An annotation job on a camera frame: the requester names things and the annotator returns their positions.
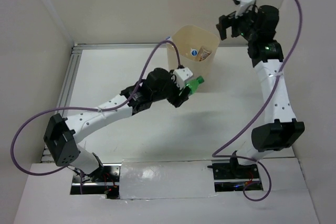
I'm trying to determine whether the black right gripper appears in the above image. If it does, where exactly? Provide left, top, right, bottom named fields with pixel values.
left=216, top=5, right=259, bottom=42

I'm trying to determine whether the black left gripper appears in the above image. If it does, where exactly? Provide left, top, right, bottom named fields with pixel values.
left=151, top=69, right=191, bottom=108

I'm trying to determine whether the green plastic bottle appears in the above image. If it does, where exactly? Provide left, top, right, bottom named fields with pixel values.
left=185, top=76, right=204, bottom=95

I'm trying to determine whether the red cap label bottle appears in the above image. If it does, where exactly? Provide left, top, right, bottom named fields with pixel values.
left=196, top=46, right=212, bottom=61

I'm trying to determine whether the clear bottle blue-white cap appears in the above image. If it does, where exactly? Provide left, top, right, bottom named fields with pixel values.
left=190, top=49, right=198, bottom=57

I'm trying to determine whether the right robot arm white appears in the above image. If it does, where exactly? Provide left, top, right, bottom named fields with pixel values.
left=216, top=5, right=305, bottom=178

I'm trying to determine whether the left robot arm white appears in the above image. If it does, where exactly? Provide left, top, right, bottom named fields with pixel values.
left=44, top=68, right=193, bottom=182

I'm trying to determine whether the beige plastic bin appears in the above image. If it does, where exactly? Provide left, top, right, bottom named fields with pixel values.
left=171, top=25, right=219, bottom=92

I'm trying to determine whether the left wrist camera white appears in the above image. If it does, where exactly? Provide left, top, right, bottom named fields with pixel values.
left=172, top=67, right=193, bottom=90

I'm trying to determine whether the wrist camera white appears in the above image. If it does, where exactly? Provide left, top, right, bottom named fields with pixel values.
left=233, top=0, right=256, bottom=18
left=172, top=67, right=193, bottom=90

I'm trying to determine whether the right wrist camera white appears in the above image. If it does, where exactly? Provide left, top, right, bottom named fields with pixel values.
left=233, top=0, right=256, bottom=18

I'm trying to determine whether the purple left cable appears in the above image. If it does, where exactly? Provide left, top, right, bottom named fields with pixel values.
left=10, top=40, right=184, bottom=196

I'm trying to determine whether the purple cable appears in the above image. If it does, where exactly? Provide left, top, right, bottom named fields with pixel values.
left=212, top=0, right=302, bottom=202
left=10, top=40, right=184, bottom=196

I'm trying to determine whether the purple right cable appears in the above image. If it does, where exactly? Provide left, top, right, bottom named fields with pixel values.
left=212, top=0, right=302, bottom=202

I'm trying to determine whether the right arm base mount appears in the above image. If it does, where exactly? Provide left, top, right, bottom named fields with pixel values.
left=207, top=158, right=263, bottom=193

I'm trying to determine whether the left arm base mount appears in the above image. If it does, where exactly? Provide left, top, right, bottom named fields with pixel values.
left=70, top=163, right=122, bottom=199

